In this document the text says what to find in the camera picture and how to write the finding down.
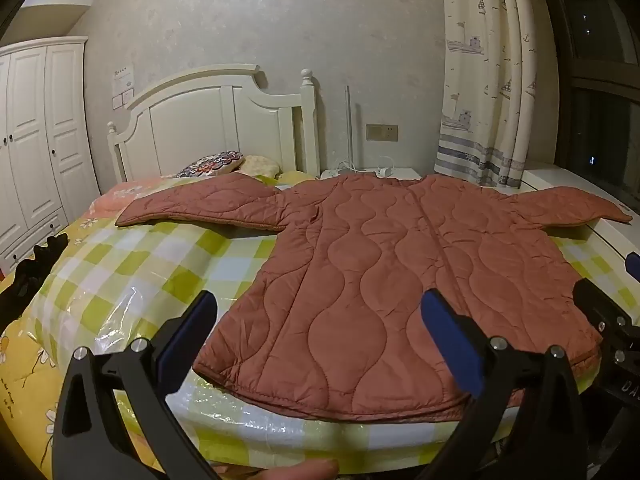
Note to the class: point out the white bed headboard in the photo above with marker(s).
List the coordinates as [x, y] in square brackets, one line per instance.
[200, 120]

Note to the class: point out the dark cloth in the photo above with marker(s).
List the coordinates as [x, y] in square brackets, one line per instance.
[37, 270]

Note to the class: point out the patterned round cushion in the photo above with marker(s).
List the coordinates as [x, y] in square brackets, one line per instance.
[215, 162]

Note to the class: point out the white nightstand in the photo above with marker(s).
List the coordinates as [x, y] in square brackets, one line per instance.
[360, 173]

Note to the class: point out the yellow pillow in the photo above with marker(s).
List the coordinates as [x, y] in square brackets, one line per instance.
[260, 165]
[295, 177]

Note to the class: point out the dark window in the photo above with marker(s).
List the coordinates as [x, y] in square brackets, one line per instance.
[600, 110]

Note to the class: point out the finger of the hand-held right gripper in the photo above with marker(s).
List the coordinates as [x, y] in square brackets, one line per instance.
[633, 265]
[597, 305]

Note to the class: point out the beige wall socket plate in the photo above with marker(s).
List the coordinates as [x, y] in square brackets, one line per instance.
[382, 132]

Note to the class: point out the white wardrobe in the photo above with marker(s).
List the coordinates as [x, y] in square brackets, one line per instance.
[30, 135]

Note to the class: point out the reddish brown quilted jacket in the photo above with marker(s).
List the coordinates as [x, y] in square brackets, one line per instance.
[375, 285]

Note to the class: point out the ship print curtain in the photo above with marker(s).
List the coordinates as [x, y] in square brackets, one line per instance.
[475, 85]

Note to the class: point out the white wall paper notice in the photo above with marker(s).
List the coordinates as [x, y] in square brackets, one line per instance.
[124, 80]

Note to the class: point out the yellow floral bedsheet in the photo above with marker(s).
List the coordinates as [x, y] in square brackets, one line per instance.
[30, 385]

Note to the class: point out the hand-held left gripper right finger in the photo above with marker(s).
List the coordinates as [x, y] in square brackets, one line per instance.
[450, 340]

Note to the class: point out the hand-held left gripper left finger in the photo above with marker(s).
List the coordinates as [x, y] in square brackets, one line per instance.
[192, 327]

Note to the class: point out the green checkered quilt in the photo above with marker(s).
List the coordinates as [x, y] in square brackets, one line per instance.
[125, 270]

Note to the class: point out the white window sill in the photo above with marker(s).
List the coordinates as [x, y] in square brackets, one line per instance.
[540, 177]

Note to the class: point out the person's left hand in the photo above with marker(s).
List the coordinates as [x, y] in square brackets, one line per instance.
[300, 472]

